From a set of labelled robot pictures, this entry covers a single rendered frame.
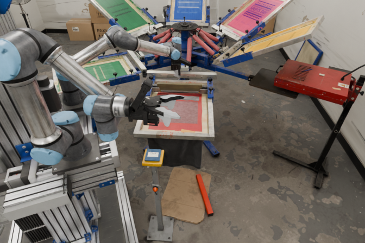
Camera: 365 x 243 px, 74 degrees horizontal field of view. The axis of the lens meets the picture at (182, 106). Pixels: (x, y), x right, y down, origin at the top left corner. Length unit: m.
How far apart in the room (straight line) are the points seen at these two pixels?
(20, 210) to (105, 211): 1.09
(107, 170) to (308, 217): 1.97
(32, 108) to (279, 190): 2.40
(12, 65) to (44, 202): 0.69
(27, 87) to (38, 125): 0.16
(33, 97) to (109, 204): 1.57
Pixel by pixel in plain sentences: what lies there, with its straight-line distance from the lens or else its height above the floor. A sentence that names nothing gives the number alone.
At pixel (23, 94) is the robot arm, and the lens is 0.98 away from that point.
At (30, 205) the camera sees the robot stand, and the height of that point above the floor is 1.17.
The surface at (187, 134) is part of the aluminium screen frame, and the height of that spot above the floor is 0.99.
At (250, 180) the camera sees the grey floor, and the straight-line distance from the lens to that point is 2.80.
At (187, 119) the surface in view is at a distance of 1.91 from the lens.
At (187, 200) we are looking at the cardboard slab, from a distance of 2.55.
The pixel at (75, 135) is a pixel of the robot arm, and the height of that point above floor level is 1.41.
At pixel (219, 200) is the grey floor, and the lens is 2.59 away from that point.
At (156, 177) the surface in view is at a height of 0.75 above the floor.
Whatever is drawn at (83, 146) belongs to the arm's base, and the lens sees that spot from 1.30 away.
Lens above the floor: 2.17
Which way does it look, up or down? 36 degrees down
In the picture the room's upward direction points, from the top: straight up
